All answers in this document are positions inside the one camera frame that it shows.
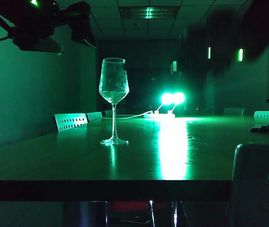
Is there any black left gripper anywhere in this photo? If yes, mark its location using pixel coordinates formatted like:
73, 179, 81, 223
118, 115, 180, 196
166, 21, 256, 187
8, 1, 98, 53

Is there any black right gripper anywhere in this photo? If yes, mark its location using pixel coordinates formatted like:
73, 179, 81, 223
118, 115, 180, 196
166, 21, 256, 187
241, 21, 269, 61

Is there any black thermos cup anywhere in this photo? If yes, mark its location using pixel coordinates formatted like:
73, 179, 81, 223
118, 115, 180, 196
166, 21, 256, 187
184, 10, 242, 75

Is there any clear stemmed wine glass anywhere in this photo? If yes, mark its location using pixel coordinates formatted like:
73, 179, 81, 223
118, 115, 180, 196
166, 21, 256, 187
99, 58, 130, 145

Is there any large white perforated chair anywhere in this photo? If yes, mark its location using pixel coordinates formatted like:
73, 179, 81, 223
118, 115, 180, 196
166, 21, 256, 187
54, 113, 89, 132

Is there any white power strip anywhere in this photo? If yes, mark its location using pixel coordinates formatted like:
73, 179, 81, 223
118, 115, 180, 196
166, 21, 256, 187
143, 113, 176, 119

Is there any grey plastic chair back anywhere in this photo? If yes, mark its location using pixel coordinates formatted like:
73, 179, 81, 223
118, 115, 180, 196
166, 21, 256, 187
230, 143, 269, 227

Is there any thin metal table leg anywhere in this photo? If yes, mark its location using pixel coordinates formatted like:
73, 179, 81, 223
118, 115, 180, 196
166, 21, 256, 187
148, 201, 156, 227
171, 201, 179, 227

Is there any wide dark table leg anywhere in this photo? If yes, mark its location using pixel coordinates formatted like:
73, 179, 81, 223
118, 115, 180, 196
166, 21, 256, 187
63, 201, 110, 227

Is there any red object under table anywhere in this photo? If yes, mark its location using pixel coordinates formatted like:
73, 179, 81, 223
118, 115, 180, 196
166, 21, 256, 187
110, 201, 166, 211

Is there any dark wall screen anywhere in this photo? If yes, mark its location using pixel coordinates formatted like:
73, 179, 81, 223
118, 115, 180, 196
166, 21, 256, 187
126, 67, 187, 114

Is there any white power cable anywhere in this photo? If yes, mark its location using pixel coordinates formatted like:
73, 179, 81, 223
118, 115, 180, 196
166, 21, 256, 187
115, 110, 154, 120

